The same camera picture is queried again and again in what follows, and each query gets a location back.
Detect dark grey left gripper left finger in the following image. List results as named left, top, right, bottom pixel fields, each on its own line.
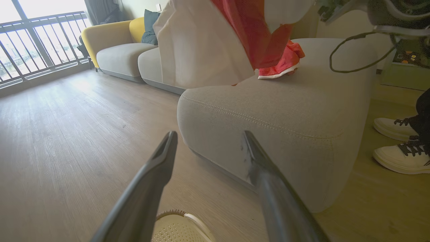
left=91, top=131, right=178, bottom=242

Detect grey right arm gripper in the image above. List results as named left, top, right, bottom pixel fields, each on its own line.
left=317, top=0, right=430, bottom=38

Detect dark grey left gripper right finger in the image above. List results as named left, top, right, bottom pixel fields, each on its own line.
left=243, top=130, right=330, bottom=242

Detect white and red garment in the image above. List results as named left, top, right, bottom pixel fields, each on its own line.
left=153, top=0, right=317, bottom=90

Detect cream laundry basket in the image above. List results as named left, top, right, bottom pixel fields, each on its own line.
left=151, top=210, right=216, bottom=242

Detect large grey fabric seat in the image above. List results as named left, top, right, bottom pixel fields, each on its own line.
left=177, top=38, right=379, bottom=213

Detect dark toy board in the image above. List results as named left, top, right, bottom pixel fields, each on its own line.
left=392, top=48, right=430, bottom=70

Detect pale green cabinet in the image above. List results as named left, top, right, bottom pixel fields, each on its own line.
left=380, top=39, right=430, bottom=91

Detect black trouser leg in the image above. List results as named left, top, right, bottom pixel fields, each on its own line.
left=408, top=88, right=430, bottom=146

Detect white sneaker with black laces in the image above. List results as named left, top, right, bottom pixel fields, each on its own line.
left=373, top=117, right=419, bottom=142
left=373, top=136, right=430, bottom=175

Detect yellow sofa with grey seats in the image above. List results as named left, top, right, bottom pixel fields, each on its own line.
left=81, top=17, right=187, bottom=95

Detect teal cushion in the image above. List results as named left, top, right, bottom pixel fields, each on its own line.
left=141, top=9, right=161, bottom=46

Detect dark metal balcony railing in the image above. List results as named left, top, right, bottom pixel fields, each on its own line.
left=0, top=11, right=92, bottom=85

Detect grey curtain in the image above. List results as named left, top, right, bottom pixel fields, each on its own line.
left=84, top=0, right=125, bottom=26

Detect large glass window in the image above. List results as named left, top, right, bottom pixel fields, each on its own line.
left=0, top=0, right=92, bottom=84

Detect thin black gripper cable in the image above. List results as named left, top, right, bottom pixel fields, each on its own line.
left=329, top=32, right=399, bottom=74

